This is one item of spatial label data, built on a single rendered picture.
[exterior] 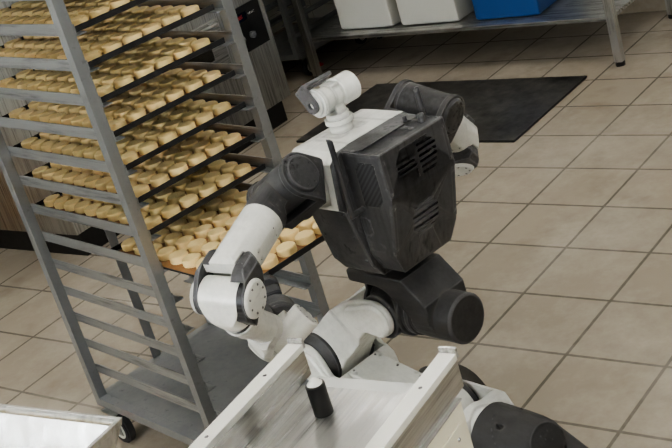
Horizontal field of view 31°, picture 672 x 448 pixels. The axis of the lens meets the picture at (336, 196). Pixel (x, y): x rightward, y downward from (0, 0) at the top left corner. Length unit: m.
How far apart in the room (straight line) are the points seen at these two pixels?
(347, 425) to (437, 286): 0.78
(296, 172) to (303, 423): 0.64
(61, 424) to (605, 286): 2.84
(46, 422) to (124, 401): 2.52
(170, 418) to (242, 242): 1.29
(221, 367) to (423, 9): 3.03
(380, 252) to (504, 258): 1.65
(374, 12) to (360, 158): 4.02
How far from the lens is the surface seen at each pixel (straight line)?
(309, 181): 2.43
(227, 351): 3.78
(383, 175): 2.43
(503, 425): 2.70
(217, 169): 3.35
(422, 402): 1.81
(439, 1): 6.20
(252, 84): 3.20
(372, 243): 2.56
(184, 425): 3.48
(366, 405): 1.95
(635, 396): 3.34
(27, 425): 1.22
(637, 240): 4.10
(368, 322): 2.73
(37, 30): 3.06
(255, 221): 2.37
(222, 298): 2.30
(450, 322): 2.59
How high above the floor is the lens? 1.85
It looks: 21 degrees down
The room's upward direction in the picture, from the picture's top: 17 degrees counter-clockwise
